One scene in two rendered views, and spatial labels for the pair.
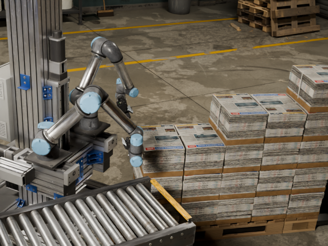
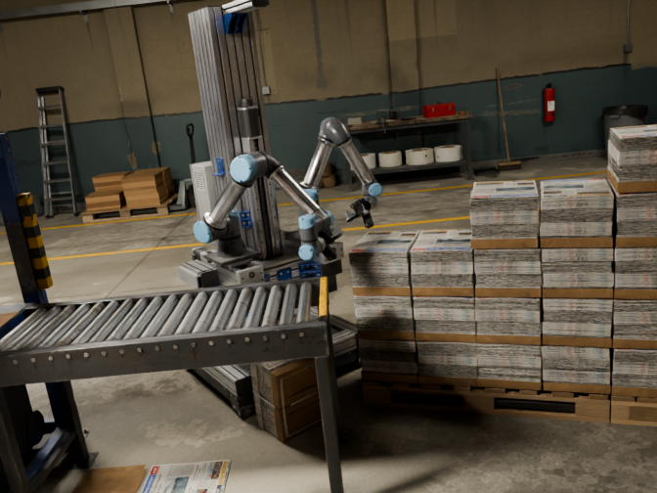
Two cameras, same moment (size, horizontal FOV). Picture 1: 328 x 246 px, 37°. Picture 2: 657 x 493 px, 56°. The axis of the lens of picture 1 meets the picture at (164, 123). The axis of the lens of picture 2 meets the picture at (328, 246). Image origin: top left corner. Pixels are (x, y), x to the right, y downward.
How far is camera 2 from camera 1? 1.68 m
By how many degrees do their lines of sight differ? 33
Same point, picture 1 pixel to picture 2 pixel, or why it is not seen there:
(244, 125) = (498, 215)
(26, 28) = (212, 98)
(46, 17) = (233, 83)
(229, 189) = (491, 327)
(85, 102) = (235, 166)
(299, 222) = (643, 406)
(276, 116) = (553, 201)
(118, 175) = not seen: hidden behind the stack
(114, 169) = not seen: hidden behind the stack
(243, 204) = (522, 356)
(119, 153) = not seen: hidden behind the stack
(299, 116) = (598, 200)
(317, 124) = (638, 214)
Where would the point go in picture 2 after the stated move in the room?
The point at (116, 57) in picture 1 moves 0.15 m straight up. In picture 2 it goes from (339, 137) to (336, 109)
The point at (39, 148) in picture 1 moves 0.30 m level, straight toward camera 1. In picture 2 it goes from (199, 233) to (166, 251)
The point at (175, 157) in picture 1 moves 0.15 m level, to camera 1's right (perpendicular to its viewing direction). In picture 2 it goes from (395, 265) to (424, 268)
